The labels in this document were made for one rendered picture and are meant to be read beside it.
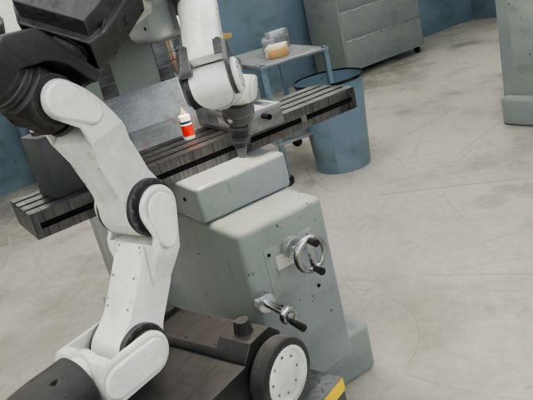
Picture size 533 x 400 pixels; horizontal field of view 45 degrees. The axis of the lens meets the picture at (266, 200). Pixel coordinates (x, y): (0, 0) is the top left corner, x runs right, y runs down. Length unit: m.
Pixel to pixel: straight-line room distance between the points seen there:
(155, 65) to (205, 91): 1.18
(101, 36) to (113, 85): 1.06
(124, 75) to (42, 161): 0.65
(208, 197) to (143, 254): 0.47
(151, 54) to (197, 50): 1.17
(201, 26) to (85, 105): 0.30
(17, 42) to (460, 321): 1.95
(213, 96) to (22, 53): 0.39
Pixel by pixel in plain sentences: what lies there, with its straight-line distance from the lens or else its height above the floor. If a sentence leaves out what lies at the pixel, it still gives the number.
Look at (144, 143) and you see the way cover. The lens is 2.43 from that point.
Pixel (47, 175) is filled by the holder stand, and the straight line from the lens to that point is 2.01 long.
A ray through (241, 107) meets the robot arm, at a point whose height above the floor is 1.14.
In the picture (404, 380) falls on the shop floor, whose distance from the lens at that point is 2.44.
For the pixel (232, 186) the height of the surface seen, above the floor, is 0.85.
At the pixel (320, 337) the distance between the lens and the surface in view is 2.17.
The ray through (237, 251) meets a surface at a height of 0.71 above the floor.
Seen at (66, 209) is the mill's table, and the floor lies 0.94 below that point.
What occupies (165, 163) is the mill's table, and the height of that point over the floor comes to 0.96.
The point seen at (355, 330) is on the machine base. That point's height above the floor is 0.19.
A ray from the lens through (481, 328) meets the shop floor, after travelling 2.65.
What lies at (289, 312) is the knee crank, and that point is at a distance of 1.85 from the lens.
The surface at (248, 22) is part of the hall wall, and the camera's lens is 7.28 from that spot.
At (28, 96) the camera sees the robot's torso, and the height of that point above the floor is 1.34.
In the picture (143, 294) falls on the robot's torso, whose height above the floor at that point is 0.81.
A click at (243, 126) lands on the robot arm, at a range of 1.77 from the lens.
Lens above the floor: 1.50
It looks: 20 degrees down
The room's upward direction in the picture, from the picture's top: 14 degrees counter-clockwise
